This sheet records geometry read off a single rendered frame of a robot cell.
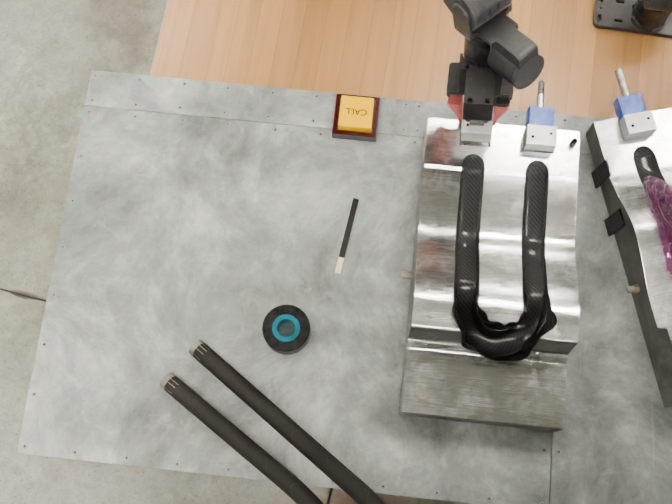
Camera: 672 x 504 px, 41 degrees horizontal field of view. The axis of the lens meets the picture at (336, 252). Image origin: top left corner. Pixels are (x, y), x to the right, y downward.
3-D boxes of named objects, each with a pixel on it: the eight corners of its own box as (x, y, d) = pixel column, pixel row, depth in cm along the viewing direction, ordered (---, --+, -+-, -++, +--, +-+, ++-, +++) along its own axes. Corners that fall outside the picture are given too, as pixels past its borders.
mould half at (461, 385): (423, 136, 162) (430, 105, 149) (567, 150, 161) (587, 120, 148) (399, 414, 149) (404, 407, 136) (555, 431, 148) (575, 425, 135)
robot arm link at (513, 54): (554, 67, 131) (554, 8, 121) (509, 100, 130) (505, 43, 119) (501, 26, 137) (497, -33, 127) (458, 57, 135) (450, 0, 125)
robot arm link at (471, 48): (514, 62, 135) (518, 26, 129) (485, 79, 133) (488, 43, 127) (484, 38, 138) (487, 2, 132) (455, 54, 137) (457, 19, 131)
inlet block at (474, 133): (467, 66, 153) (467, 55, 148) (496, 67, 152) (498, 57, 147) (460, 140, 151) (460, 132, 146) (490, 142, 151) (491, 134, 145)
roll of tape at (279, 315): (298, 362, 151) (296, 359, 148) (255, 342, 152) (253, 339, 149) (318, 320, 153) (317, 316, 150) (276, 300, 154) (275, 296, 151)
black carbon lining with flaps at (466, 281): (459, 157, 153) (466, 136, 144) (552, 166, 153) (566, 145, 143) (443, 358, 144) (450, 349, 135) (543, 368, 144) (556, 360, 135)
